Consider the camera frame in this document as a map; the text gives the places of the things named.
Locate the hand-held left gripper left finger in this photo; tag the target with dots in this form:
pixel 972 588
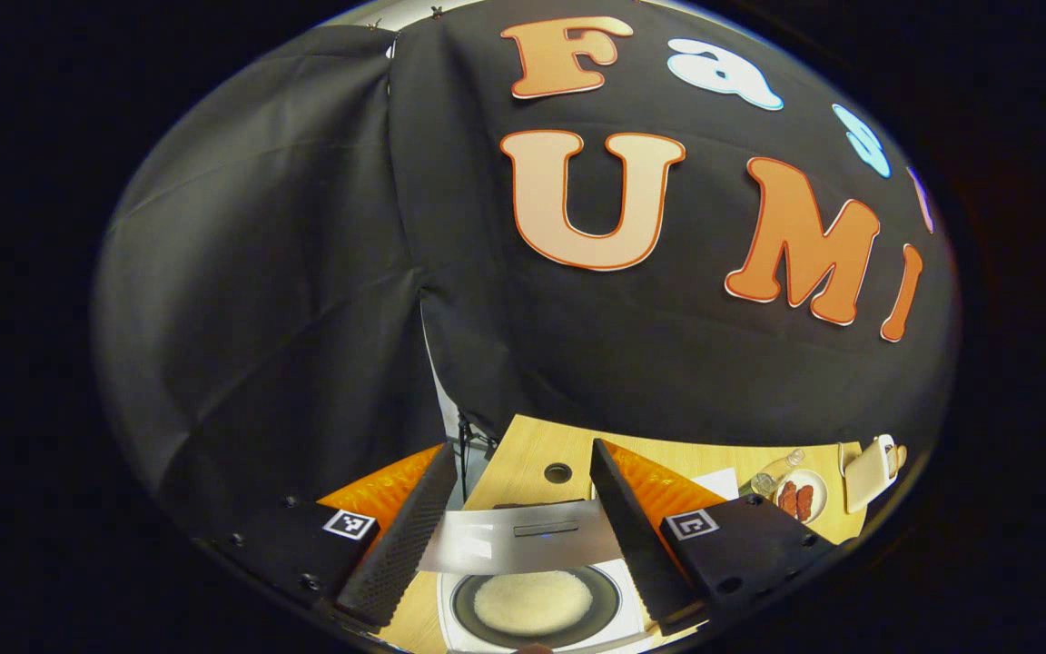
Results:
pixel 400 545

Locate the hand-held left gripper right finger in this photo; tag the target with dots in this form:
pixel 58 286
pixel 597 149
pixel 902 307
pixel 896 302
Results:
pixel 636 536

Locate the white rice cooker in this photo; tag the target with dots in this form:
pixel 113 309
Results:
pixel 505 540

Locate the white rice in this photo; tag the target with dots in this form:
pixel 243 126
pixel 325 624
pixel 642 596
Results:
pixel 532 601

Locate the black tripod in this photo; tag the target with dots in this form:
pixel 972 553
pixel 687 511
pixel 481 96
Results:
pixel 466 436

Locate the clear plastic water bottle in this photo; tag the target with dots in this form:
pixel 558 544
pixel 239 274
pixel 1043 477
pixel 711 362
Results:
pixel 773 472

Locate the red meat piece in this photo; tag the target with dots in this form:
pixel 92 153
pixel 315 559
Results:
pixel 805 501
pixel 788 500

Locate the white round plate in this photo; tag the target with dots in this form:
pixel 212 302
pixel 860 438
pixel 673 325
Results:
pixel 818 486

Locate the white toaster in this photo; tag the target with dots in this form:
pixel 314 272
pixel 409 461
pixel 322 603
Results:
pixel 868 477

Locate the toast bread slice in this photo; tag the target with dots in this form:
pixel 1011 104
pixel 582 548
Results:
pixel 897 457

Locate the black backdrop cloth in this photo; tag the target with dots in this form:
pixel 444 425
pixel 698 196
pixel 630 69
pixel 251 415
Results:
pixel 287 272

